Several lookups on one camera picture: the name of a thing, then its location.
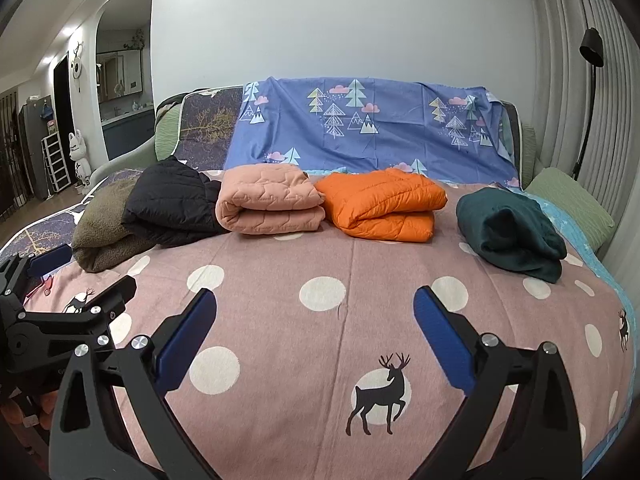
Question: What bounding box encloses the green sofa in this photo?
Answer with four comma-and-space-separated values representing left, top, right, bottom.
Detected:
87, 85, 538, 196

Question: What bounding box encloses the olive fleece garment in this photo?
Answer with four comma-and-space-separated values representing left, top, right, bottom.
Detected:
71, 177, 161, 273

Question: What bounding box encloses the dark refrigerator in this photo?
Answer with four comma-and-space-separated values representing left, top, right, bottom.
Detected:
19, 97, 56, 201

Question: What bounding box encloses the dark green garment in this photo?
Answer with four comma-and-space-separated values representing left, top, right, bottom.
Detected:
456, 186, 567, 283

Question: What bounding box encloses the pink quilted jacket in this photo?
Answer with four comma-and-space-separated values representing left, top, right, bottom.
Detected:
215, 164, 327, 235

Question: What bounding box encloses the person's left hand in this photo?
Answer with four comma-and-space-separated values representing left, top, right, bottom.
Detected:
0, 391, 61, 432

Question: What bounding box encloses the black puffer jacket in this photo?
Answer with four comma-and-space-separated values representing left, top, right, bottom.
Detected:
121, 156, 226, 248

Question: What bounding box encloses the blue tree-print sheet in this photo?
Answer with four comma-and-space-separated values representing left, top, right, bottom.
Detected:
222, 76, 521, 191

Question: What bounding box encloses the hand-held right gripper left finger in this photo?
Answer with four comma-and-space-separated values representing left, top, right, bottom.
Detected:
48, 287, 221, 480

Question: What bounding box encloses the blue-grey counter cabinet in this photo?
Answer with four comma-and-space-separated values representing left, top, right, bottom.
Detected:
102, 110, 156, 161

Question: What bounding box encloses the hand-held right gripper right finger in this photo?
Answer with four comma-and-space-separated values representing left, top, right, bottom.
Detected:
414, 285, 585, 480

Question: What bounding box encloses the dark branch-print cover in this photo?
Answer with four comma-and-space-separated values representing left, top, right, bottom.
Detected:
172, 85, 246, 173
0, 167, 146, 261

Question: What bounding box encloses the black floor lamp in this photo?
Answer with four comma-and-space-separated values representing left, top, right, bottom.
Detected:
570, 27, 606, 183

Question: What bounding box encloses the orange puffer jacket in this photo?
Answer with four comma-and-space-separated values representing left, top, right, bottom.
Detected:
314, 169, 447, 242

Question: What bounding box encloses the pink dotted deer blanket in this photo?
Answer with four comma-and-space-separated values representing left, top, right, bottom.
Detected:
22, 170, 633, 480

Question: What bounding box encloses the black lattice screen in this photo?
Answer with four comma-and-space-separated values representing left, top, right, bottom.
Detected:
0, 92, 23, 221

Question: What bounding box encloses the green ribbed cushion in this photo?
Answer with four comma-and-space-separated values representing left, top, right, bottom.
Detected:
525, 167, 617, 251

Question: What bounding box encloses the white storage rack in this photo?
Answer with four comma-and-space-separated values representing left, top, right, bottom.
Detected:
41, 134, 71, 193

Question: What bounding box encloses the white deer wall ornament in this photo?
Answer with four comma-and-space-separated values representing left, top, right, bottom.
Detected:
70, 42, 86, 93

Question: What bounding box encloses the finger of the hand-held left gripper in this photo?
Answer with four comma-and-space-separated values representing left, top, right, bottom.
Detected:
0, 244, 73, 311
20, 275, 138, 357

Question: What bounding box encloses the white cat statue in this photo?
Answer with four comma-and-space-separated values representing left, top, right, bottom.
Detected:
67, 130, 92, 188

